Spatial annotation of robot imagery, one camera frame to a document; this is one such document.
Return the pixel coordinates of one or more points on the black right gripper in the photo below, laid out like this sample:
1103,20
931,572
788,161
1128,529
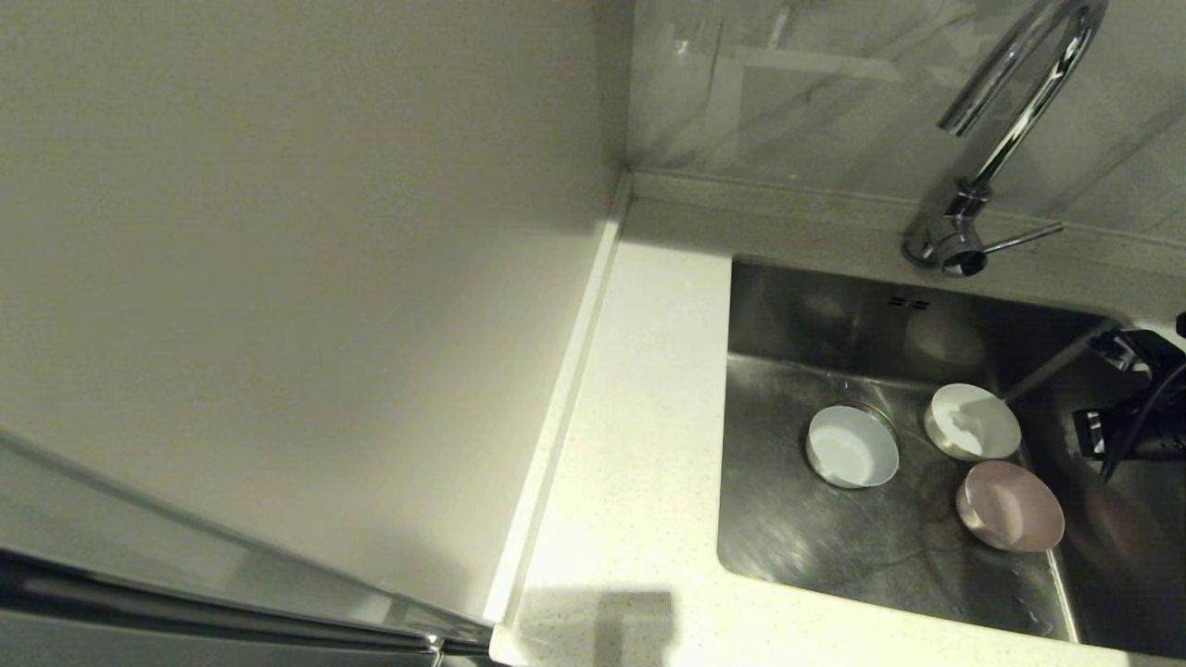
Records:
1163,408

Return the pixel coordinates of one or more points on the pink bowl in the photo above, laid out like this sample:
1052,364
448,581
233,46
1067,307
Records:
1010,509

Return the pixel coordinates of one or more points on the pale green bowl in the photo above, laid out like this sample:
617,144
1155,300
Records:
973,421

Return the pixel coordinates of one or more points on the light blue bowl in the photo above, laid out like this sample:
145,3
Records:
852,449

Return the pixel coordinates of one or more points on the stainless steel sink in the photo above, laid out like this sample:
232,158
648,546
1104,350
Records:
815,547

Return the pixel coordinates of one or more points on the round metal drain strainer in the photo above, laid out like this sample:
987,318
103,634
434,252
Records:
883,410

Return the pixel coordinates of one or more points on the chrome gooseneck faucet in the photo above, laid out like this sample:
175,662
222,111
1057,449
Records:
1019,120

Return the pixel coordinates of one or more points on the stainless steel appliance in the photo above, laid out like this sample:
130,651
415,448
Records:
139,574

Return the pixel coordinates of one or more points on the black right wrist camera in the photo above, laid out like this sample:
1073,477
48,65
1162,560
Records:
1090,434

